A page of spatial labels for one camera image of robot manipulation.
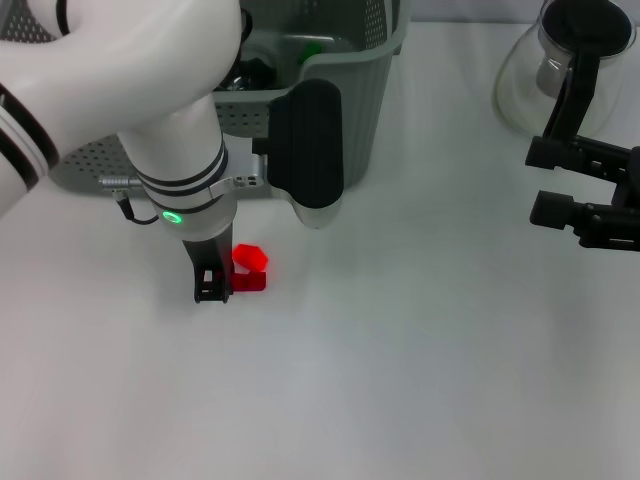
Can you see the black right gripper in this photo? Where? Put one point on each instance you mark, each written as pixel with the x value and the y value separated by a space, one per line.
pixel 631 190

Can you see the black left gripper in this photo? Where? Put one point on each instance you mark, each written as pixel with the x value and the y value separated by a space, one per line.
pixel 210 250

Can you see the dark red long brick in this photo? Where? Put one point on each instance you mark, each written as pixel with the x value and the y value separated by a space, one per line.
pixel 250 282

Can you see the red hexagonal building plate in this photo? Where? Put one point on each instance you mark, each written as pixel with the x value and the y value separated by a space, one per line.
pixel 252 256

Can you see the glass teacup with black base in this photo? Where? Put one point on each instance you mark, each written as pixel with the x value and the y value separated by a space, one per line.
pixel 257 75

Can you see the green building brick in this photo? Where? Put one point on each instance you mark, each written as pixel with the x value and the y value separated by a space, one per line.
pixel 310 54

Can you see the grey perforated storage bin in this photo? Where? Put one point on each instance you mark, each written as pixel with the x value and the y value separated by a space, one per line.
pixel 370 100

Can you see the left wrist camera housing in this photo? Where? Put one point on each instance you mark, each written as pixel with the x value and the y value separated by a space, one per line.
pixel 305 150

